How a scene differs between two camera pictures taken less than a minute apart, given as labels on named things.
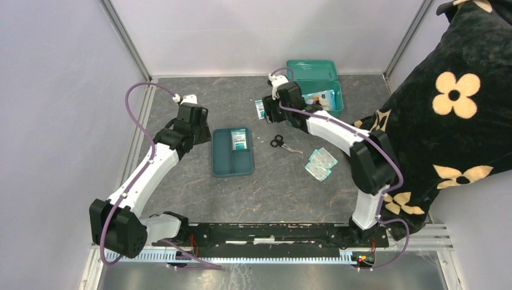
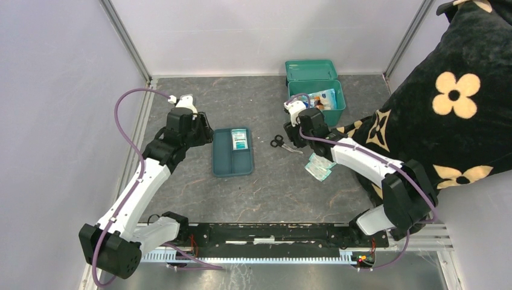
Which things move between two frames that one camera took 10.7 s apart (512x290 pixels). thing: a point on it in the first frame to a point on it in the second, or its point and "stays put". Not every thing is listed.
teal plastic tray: (229, 162) stays put
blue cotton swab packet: (327, 99) stays put
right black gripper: (269, 104) to (291, 132)
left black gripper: (205, 135) stays put
